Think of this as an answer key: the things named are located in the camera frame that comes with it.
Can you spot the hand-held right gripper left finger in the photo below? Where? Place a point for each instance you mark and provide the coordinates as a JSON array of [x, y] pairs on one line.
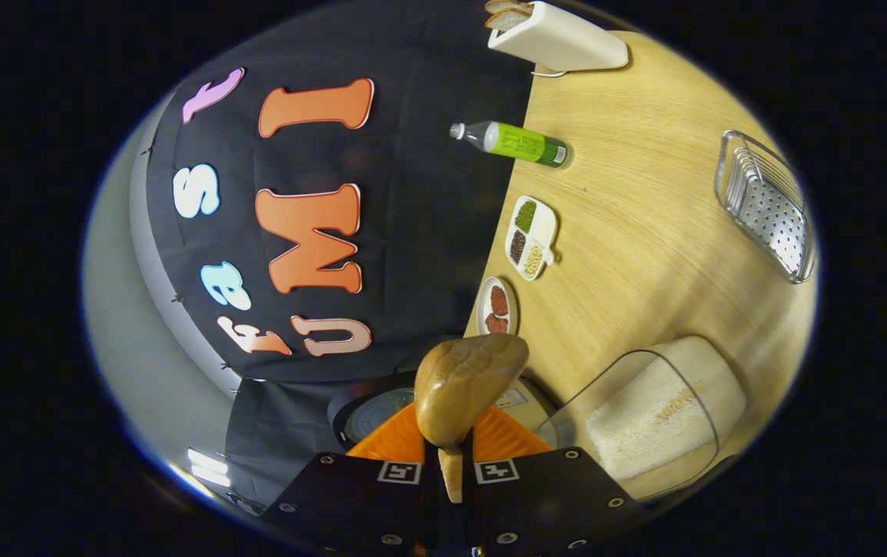
[[350, 503]]

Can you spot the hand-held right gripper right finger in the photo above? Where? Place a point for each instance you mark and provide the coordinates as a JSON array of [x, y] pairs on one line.
[[551, 503]]

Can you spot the black silver rice cooker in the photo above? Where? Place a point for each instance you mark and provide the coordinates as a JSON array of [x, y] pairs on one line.
[[370, 414]]

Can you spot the clear rice container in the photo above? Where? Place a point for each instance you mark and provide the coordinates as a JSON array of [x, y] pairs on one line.
[[660, 418]]

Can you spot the wooden spoon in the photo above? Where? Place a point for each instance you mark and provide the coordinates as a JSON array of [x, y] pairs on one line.
[[466, 387]]

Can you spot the perforated metal chopstick holder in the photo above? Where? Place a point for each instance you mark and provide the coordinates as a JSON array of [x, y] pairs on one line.
[[768, 209]]

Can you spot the ceiling light panel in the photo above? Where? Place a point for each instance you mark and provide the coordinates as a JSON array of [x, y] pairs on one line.
[[209, 468]]

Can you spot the red meat slice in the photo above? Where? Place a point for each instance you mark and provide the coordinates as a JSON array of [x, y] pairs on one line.
[[499, 300], [497, 323]]

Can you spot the round white plate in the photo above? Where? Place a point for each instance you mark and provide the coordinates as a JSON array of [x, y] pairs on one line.
[[513, 305]]

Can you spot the white divided bean dish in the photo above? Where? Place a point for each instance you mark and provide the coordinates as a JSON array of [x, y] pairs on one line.
[[542, 232]]

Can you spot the black backdrop cloth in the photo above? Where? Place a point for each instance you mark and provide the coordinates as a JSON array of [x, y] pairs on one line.
[[412, 232]]

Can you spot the green label plastic bottle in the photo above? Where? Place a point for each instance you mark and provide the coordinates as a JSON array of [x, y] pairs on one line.
[[520, 143]]

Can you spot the white toaster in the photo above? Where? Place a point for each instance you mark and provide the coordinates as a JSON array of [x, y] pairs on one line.
[[567, 42]]

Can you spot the toasted bread slice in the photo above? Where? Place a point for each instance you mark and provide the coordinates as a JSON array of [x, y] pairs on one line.
[[509, 21], [505, 6]]

